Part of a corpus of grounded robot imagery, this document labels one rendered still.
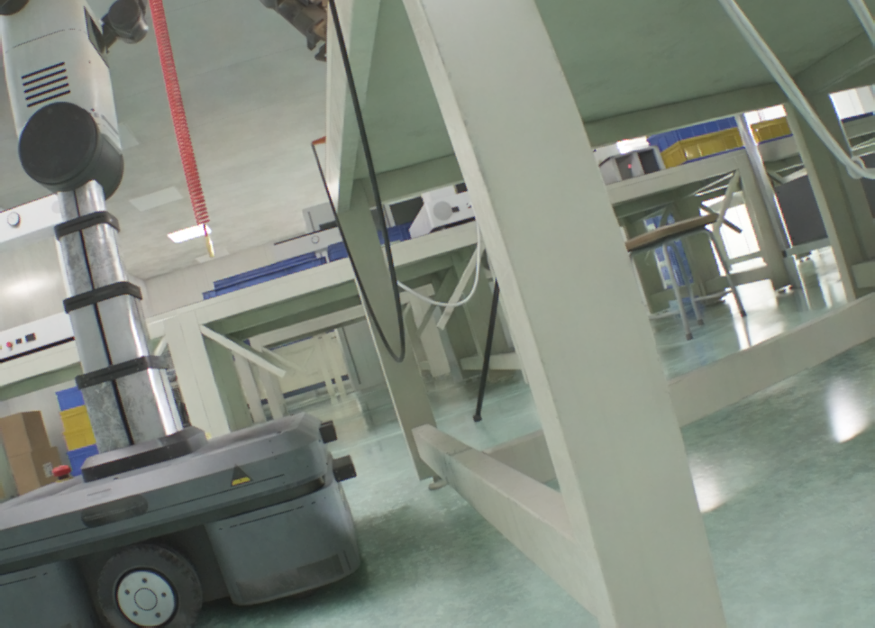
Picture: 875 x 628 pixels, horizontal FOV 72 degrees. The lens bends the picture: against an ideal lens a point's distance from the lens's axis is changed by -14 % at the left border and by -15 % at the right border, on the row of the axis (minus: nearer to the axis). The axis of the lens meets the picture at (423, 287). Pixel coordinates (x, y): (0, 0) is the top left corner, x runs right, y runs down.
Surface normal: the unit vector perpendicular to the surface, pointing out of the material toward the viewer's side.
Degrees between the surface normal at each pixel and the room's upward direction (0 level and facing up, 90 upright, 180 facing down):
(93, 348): 90
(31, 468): 90
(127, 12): 90
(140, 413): 90
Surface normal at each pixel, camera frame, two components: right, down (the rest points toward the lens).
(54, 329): 0.14, -0.11
